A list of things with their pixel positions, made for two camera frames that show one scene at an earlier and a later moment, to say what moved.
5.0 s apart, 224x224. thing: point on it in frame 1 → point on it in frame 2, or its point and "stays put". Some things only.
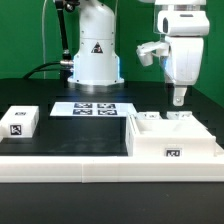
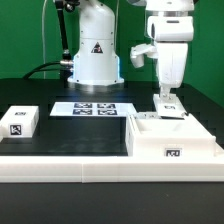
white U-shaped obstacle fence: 112,169 stays put
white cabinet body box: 168,137 stays put
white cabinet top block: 19,121 stays put
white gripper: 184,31 → 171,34
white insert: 180,115 → 171,107
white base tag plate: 93,109 stays put
